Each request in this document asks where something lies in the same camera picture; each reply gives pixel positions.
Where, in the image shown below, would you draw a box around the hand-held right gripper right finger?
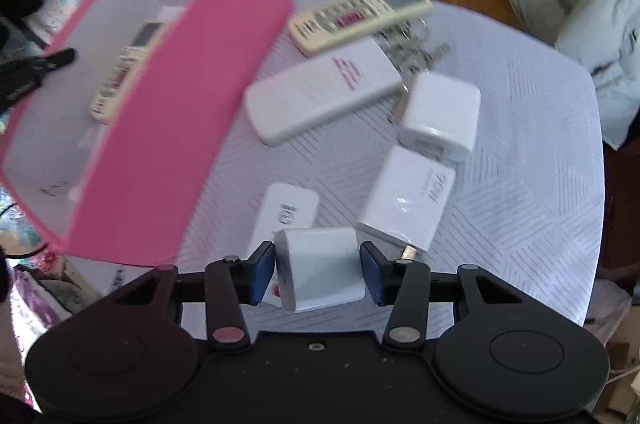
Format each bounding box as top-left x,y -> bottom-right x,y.
359,241 -> 526,350

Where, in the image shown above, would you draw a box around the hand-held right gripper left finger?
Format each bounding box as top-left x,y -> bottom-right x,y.
107,241 -> 277,352

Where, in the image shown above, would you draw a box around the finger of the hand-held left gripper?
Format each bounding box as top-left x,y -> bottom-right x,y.
0,48 -> 77,112

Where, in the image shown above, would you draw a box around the small white charger cube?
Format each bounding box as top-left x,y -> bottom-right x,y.
272,227 -> 367,314

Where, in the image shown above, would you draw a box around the pink storage box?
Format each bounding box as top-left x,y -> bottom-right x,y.
0,0 -> 293,267

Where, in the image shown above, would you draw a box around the plain white charger adapter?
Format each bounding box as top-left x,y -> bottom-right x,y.
399,72 -> 482,165

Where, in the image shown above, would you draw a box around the small white power bank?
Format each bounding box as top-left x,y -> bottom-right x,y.
245,181 -> 321,260

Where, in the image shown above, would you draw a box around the white charger adapter grey print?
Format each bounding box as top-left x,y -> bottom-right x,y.
356,145 -> 457,262

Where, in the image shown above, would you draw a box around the beige remote control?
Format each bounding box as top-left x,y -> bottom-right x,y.
287,0 -> 433,56
89,20 -> 168,122

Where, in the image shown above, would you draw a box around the white flat remote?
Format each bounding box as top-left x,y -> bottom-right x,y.
244,37 -> 407,146

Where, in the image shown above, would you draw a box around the metal key bunch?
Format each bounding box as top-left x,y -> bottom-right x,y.
372,22 -> 451,125

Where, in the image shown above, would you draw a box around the flattened cardboard pieces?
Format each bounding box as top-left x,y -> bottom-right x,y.
597,339 -> 640,415

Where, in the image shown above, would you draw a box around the white sofa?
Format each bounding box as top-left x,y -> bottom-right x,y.
506,0 -> 640,150

